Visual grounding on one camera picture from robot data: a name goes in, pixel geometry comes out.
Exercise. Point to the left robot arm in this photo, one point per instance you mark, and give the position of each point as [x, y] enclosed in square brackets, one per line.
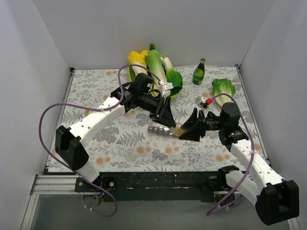
[70, 142]

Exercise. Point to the green glass bottle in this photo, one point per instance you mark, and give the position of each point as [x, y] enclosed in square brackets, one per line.
[199, 72]

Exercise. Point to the floral table mat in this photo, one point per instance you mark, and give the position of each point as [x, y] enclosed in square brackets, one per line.
[125, 145]

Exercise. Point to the bok choy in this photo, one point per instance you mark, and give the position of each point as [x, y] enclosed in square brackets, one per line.
[172, 75]

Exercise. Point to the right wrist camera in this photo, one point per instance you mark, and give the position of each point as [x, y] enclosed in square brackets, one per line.
[203, 103]

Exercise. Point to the yellow leafy cabbage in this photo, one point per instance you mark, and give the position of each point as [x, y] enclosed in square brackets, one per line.
[139, 59]

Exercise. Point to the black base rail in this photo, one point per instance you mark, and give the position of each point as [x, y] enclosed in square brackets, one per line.
[155, 186]

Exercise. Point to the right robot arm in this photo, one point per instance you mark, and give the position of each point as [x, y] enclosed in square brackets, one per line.
[274, 198]

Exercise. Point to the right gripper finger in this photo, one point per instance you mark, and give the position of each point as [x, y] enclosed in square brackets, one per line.
[191, 120]
[192, 130]

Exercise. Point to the grey weekly pill organizer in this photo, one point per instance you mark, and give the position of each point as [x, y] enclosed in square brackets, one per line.
[162, 130]

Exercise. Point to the romaine lettuce head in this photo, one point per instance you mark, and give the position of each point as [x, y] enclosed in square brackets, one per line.
[223, 86]

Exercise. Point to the green pill bottle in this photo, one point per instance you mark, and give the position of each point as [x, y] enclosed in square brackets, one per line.
[87, 112]

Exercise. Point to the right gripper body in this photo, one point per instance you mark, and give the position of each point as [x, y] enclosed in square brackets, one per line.
[202, 122]

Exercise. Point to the napa cabbage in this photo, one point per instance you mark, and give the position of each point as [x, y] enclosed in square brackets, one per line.
[155, 65]

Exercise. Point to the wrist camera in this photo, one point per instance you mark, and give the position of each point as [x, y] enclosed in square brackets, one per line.
[203, 103]
[165, 89]

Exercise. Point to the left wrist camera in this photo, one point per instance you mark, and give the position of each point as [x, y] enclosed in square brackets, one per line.
[165, 89]

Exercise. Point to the green plastic basket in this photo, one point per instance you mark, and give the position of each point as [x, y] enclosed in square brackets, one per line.
[174, 92]

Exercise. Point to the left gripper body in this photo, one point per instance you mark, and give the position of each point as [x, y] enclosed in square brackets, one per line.
[160, 108]

